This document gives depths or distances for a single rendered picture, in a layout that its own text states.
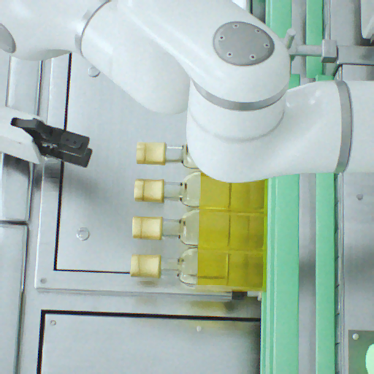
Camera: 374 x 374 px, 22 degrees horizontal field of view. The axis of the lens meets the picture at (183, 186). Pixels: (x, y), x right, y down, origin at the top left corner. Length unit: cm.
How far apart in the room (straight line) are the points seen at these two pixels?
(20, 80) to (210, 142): 75
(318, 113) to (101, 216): 68
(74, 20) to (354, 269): 50
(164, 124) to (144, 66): 64
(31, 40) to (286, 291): 47
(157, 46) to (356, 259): 48
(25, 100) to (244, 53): 80
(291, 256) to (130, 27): 47
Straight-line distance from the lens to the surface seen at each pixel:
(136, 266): 139
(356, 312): 127
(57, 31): 107
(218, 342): 156
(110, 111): 161
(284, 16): 150
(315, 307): 128
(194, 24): 91
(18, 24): 109
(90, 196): 157
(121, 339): 156
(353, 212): 129
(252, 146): 93
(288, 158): 96
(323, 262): 129
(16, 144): 144
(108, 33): 102
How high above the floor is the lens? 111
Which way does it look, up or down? 1 degrees down
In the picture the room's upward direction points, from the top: 88 degrees counter-clockwise
